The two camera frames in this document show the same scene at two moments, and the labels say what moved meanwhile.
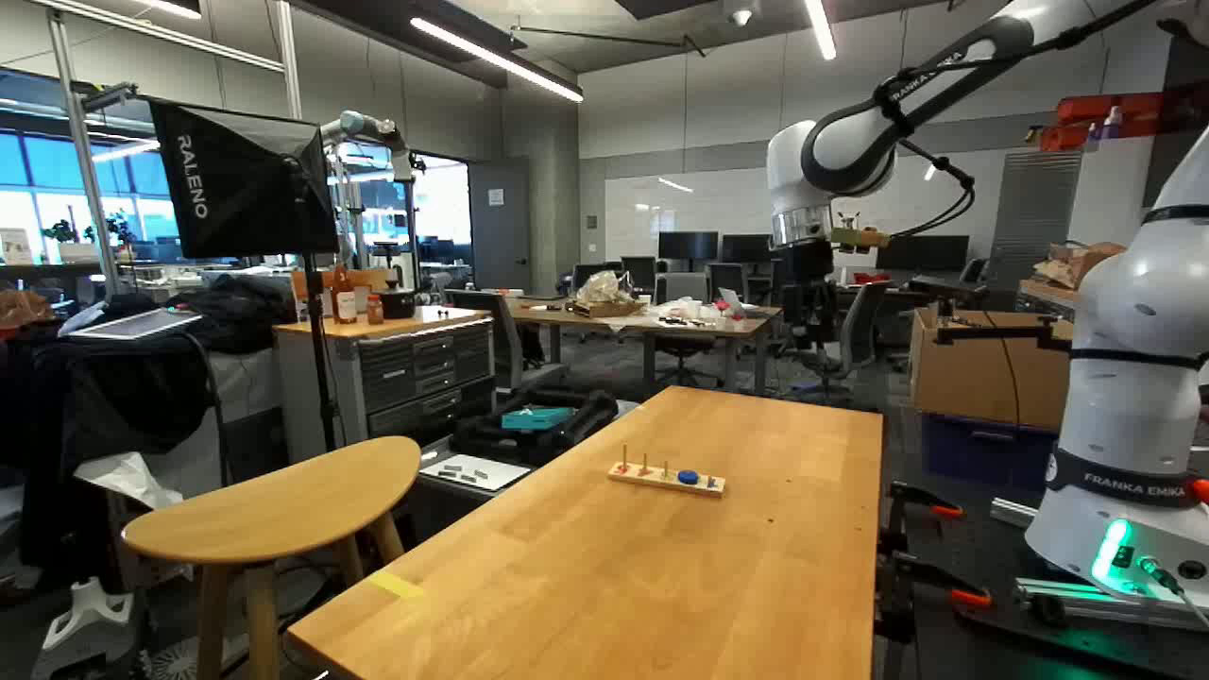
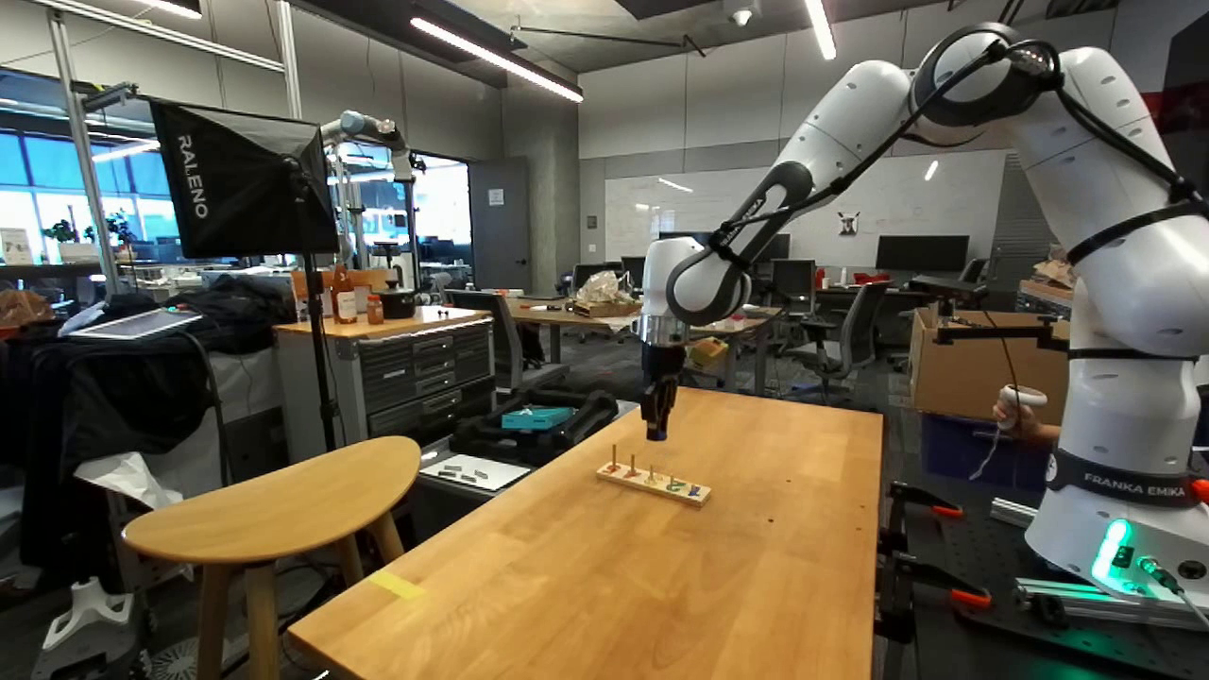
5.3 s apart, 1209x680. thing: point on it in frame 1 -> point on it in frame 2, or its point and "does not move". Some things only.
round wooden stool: x=272 y=516 does not move
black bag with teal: x=529 y=421 does not move
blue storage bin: x=988 y=454 does not move
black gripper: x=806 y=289 -> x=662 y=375
